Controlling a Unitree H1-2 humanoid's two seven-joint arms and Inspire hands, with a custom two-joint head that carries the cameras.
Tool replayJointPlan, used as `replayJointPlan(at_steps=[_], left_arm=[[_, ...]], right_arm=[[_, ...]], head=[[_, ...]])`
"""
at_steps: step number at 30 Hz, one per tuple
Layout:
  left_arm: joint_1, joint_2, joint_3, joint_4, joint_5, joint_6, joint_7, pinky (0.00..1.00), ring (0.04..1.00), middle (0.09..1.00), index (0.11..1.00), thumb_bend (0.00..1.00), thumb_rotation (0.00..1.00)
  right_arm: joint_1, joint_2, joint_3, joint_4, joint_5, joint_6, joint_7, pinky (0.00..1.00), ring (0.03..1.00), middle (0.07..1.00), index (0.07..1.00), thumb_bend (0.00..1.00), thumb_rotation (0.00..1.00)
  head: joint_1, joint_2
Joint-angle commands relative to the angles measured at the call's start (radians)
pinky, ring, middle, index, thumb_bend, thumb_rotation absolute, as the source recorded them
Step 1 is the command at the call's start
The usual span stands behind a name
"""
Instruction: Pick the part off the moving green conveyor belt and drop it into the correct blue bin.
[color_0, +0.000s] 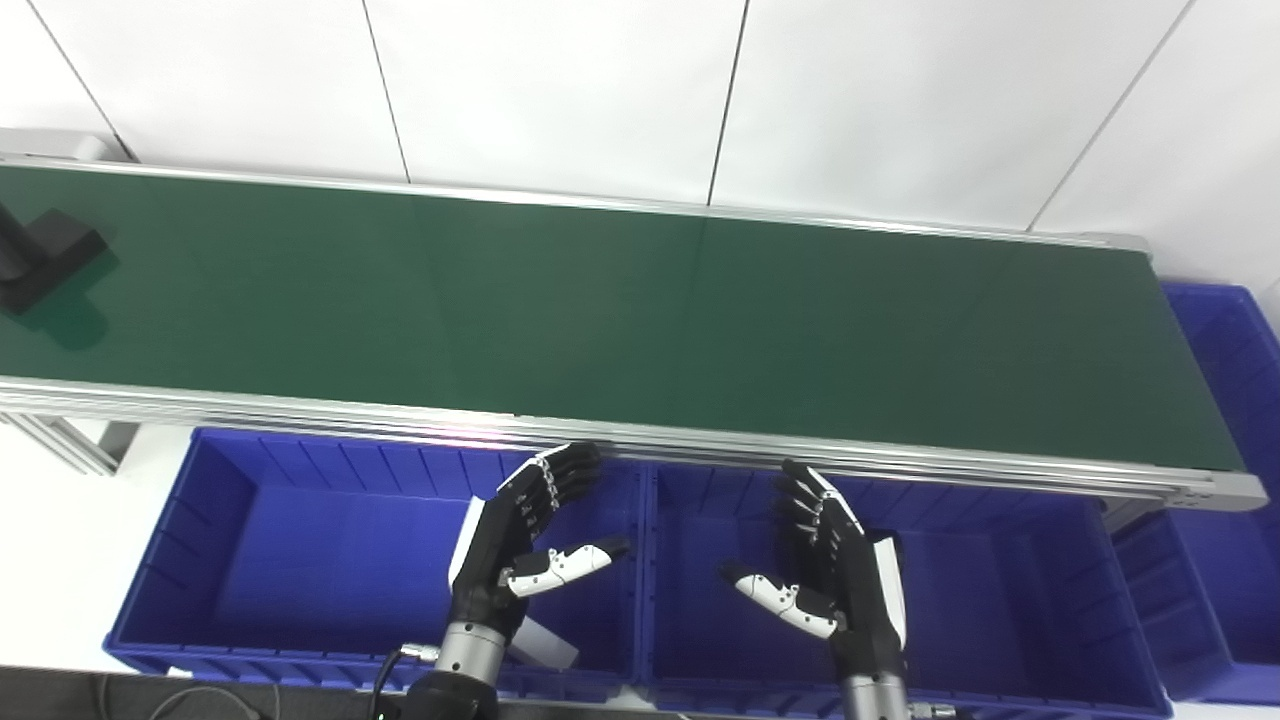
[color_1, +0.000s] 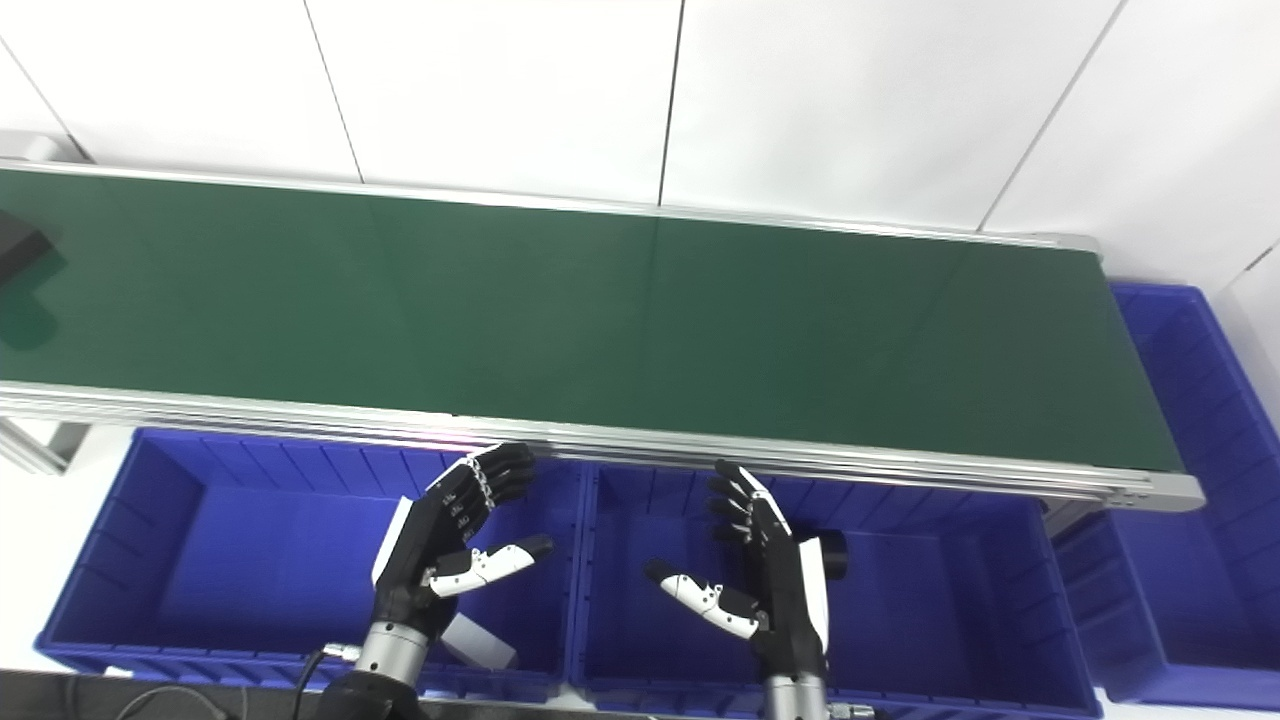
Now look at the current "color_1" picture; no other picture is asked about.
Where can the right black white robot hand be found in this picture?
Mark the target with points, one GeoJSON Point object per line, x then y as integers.
{"type": "Point", "coordinates": [780, 590]}

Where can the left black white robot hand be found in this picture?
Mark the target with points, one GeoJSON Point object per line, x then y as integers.
{"type": "Point", "coordinates": [425, 540]}

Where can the black cylinder-on-base part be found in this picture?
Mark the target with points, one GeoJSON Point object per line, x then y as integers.
{"type": "Point", "coordinates": [18, 240]}

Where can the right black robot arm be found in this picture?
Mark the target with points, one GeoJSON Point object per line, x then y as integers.
{"type": "Point", "coordinates": [795, 698]}

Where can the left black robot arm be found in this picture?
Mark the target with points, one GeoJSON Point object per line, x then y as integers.
{"type": "Point", "coordinates": [385, 665]}

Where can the white block part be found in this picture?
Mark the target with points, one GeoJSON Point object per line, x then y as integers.
{"type": "Point", "coordinates": [480, 645]}

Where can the blue plastic bin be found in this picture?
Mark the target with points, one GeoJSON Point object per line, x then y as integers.
{"type": "Point", "coordinates": [250, 560]}
{"type": "Point", "coordinates": [930, 610]}
{"type": "Point", "coordinates": [1200, 560]}

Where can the green conveyor belt aluminium frame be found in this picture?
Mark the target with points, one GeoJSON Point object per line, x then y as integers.
{"type": "Point", "coordinates": [600, 320]}

